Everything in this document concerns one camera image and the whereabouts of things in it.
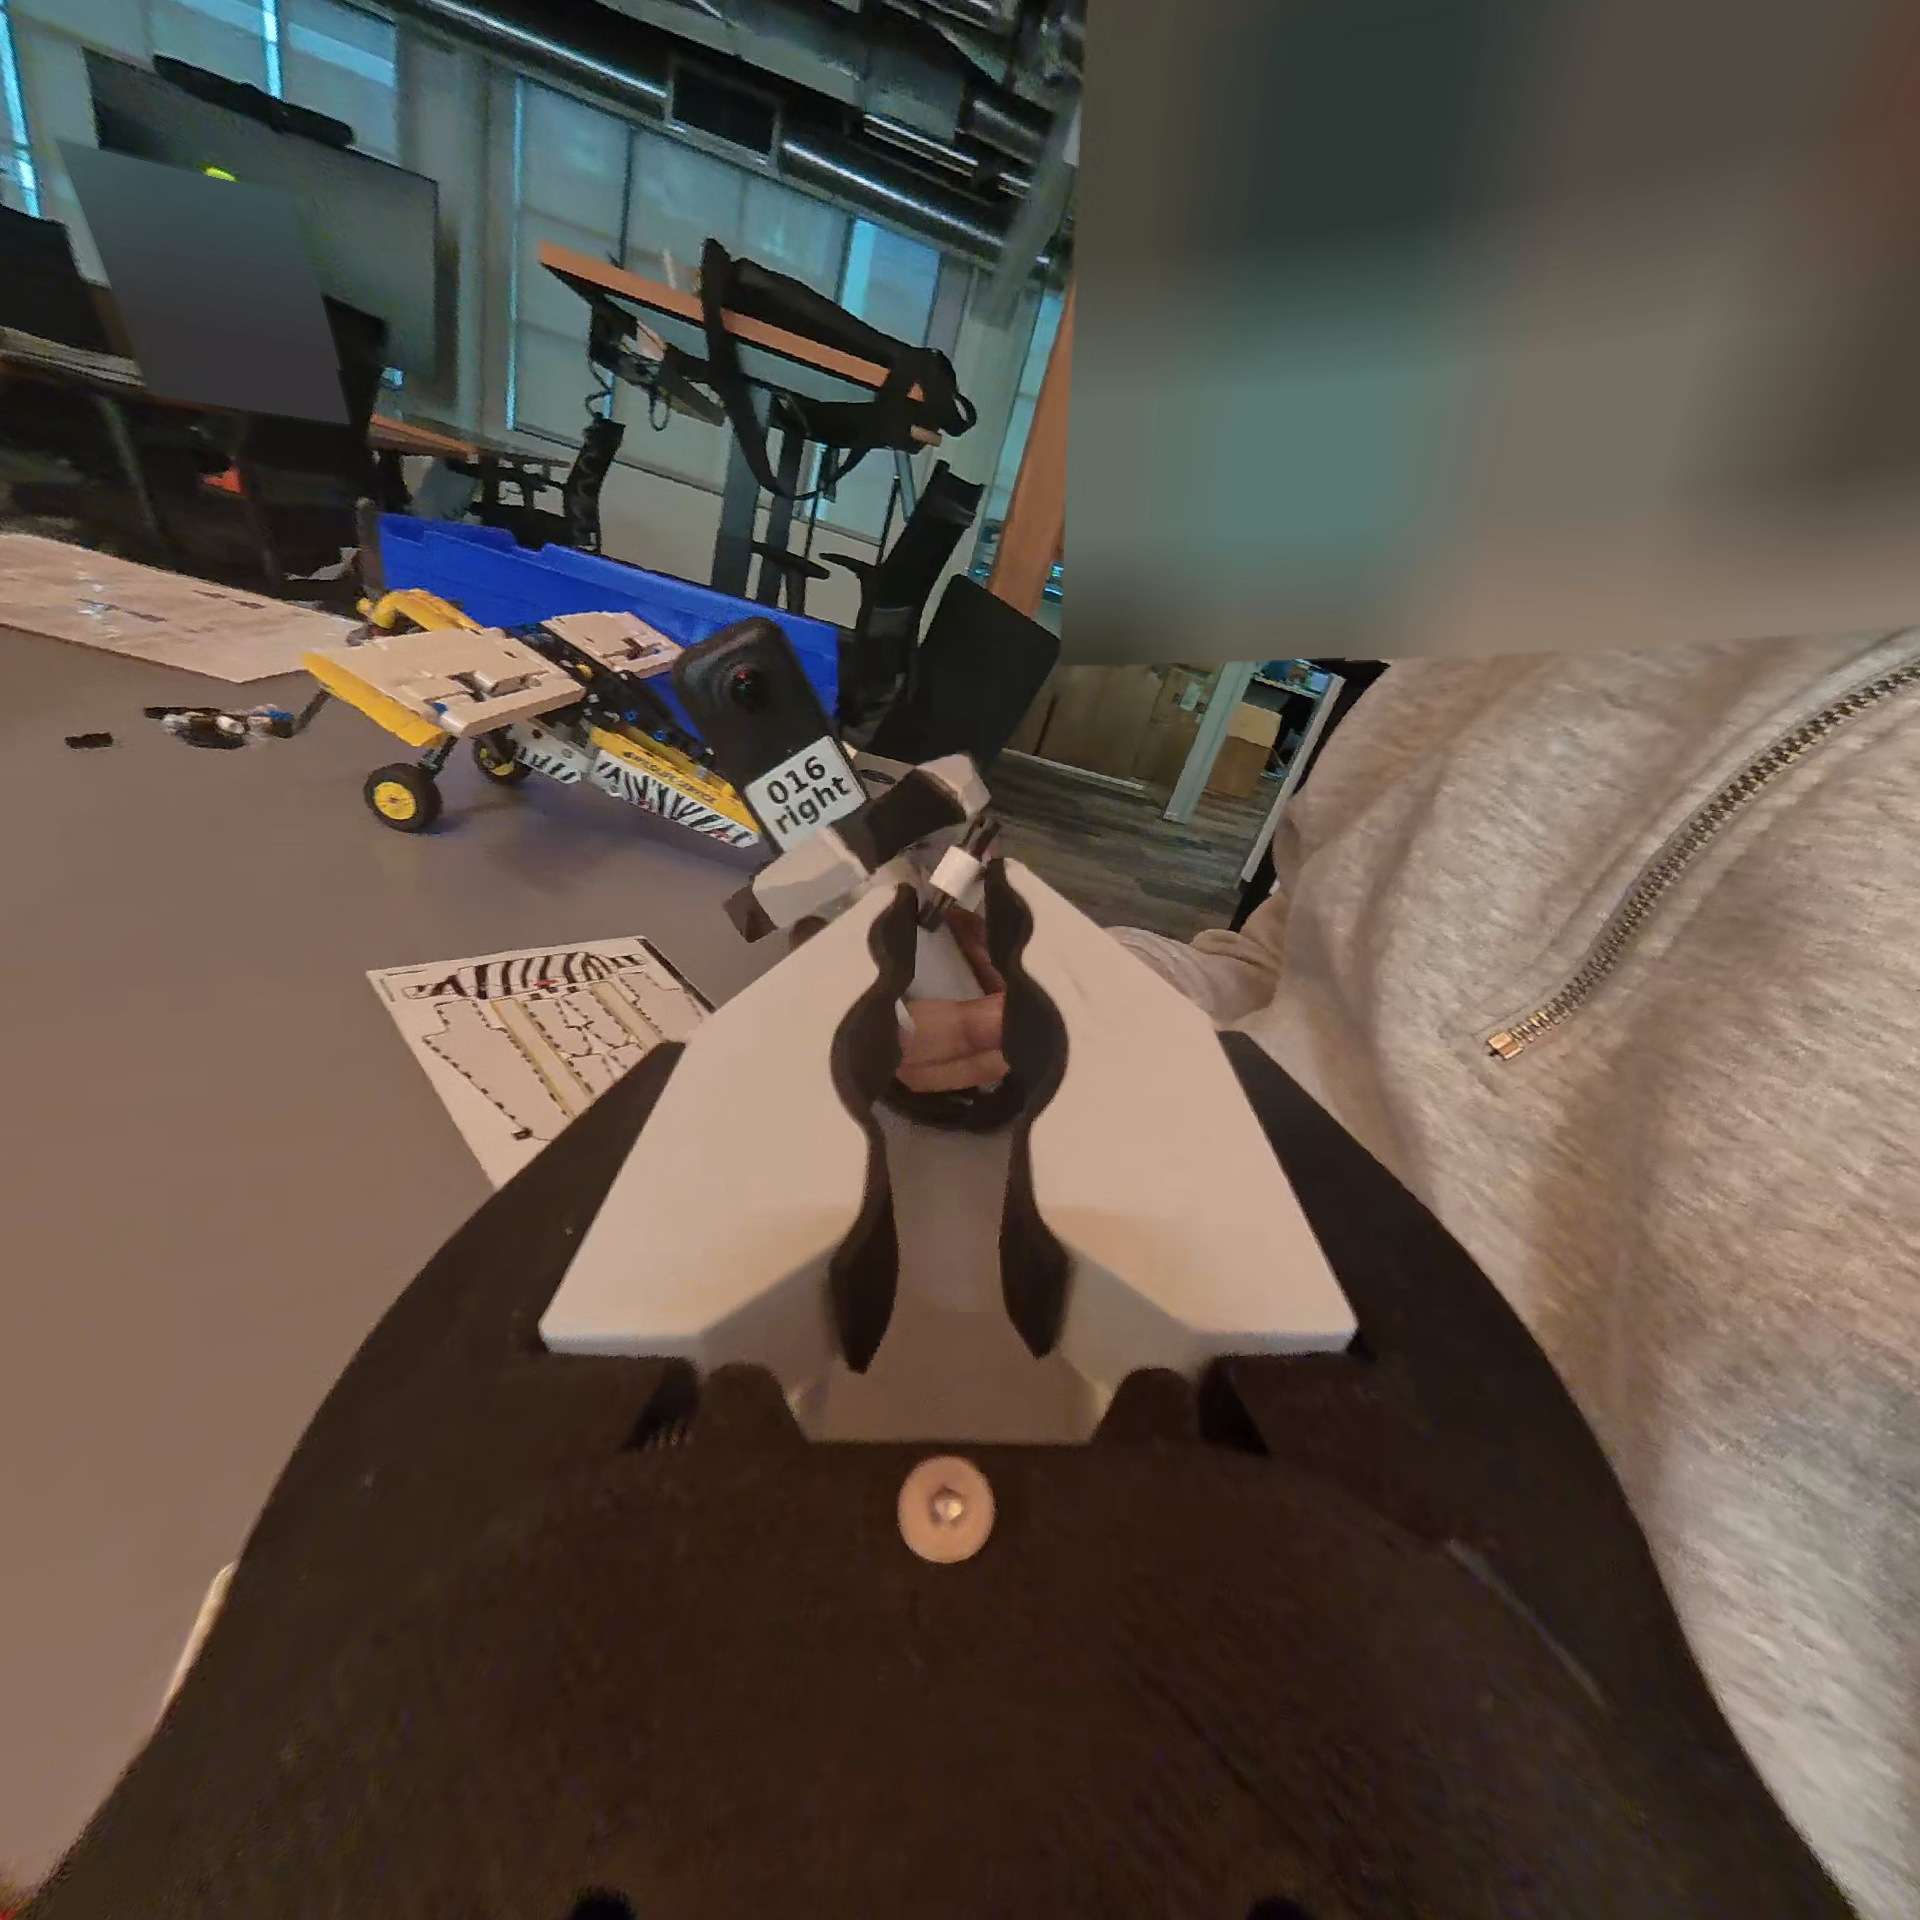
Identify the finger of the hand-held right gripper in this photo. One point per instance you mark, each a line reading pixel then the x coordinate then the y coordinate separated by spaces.
pixel 806 897
pixel 943 789

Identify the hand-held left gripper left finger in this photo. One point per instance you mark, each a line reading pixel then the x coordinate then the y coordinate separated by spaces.
pixel 718 1170

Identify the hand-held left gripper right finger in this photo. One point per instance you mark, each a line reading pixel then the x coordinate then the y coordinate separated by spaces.
pixel 1188 1186

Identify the small white lego connector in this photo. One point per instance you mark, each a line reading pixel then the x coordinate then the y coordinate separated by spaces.
pixel 954 872

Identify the yellow lego vehicle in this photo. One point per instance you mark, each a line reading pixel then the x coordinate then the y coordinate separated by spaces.
pixel 453 683

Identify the small loose lego assembly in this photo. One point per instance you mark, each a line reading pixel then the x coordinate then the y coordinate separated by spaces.
pixel 228 727

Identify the person's right hand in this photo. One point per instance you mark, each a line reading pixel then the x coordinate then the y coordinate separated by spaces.
pixel 950 1047

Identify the blue plastic bin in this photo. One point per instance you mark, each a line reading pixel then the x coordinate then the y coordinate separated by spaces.
pixel 598 587

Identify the tilted wooden top standing desk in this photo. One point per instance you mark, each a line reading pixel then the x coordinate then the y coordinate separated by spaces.
pixel 749 495

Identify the black mesh office chair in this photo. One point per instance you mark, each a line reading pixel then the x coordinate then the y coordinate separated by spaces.
pixel 918 523

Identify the zebra print sticker sheet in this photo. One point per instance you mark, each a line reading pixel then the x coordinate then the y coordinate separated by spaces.
pixel 512 1036

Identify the cardboard box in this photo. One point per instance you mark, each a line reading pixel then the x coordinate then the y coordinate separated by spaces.
pixel 1241 765

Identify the large dark monitor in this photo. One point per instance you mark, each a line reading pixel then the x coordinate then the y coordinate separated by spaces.
pixel 397 257

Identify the printed instruction sheet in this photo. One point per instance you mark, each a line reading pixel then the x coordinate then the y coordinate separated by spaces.
pixel 120 599

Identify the black video bar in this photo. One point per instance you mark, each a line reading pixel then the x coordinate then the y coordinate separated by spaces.
pixel 257 103

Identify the white shelf frame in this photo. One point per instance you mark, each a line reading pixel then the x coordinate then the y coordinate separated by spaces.
pixel 1209 737

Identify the wooden post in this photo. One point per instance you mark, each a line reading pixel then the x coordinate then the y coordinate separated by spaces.
pixel 1036 466

